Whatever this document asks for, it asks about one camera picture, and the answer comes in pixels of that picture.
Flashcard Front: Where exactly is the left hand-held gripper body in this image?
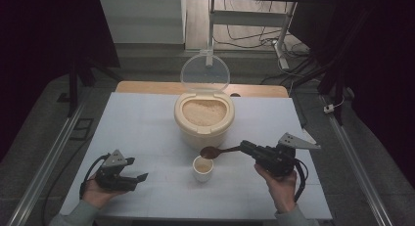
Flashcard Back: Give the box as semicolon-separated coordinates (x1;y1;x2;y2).
95;149;138;192

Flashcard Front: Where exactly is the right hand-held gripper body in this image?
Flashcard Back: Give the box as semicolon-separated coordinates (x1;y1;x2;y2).
255;131;322;178

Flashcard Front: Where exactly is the brown wooden spoon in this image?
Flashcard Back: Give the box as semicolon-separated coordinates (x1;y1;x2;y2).
199;145;243;160

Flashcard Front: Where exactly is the cream rice container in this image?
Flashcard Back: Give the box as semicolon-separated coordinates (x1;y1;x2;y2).
173;91;236;152

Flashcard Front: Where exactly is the white cup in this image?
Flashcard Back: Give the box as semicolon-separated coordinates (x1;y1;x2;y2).
192;155;215;183

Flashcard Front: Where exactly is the uncooked rice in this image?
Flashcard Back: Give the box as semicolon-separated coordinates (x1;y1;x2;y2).
181;99;227;127

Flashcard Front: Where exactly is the person's left hand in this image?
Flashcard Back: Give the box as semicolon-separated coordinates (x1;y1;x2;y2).
81;175;127;210

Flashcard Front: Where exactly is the person's right hand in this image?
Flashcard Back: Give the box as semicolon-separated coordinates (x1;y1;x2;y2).
254;162;299;215

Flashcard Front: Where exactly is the white table cover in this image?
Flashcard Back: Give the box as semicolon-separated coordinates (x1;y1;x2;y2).
59;91;333;221

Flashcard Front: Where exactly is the white paper tag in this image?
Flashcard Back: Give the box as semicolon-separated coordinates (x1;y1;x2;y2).
300;127;318;146

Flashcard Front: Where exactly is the wooden table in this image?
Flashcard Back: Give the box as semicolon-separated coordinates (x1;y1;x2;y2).
115;80;290;99

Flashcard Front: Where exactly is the clear round container lid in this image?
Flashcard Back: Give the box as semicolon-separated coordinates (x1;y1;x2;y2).
180;53;231;93

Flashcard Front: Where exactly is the black stand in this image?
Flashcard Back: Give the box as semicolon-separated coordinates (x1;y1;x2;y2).
293;54;347;126
67;54;123;118

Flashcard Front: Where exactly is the black curtain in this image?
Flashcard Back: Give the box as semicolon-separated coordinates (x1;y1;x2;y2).
288;0;415;188
0;0;121;165

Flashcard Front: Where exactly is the white cabinet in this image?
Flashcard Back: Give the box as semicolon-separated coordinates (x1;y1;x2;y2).
98;0;187;45

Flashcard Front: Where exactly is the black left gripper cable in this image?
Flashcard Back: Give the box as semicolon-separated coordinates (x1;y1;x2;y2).
78;153;111;201

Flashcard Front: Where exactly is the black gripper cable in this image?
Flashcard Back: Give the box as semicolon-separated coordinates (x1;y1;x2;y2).
78;153;111;201
293;158;309;203

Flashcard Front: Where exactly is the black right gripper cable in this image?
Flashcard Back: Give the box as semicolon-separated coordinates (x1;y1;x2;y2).
293;158;309;203

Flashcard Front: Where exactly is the black floor cable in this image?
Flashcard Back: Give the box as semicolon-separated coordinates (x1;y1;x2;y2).
41;137;93;226

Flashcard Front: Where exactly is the aluminium rail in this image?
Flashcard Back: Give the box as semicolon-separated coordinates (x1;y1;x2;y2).
320;94;394;226
6;102;86;226

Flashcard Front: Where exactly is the tangle of black floor cables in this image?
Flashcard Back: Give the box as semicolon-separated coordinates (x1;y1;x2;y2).
213;0;314;87

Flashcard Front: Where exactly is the white metal desk frame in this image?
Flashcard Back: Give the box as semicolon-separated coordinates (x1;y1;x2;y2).
205;0;299;70

